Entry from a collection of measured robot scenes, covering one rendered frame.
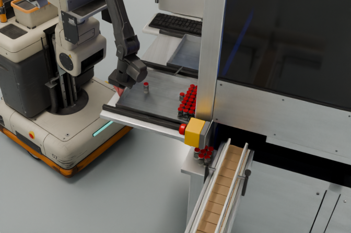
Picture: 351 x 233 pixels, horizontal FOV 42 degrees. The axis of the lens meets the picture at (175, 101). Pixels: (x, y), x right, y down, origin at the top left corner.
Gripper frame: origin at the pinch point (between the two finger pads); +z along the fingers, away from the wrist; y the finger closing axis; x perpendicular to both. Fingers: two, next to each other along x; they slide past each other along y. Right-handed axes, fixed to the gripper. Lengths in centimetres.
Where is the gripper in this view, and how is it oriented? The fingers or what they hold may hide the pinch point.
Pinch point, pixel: (120, 94)
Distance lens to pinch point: 188.3
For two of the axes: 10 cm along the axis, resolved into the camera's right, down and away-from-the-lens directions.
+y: 9.1, 3.8, -1.6
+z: -1.8, 7.1, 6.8
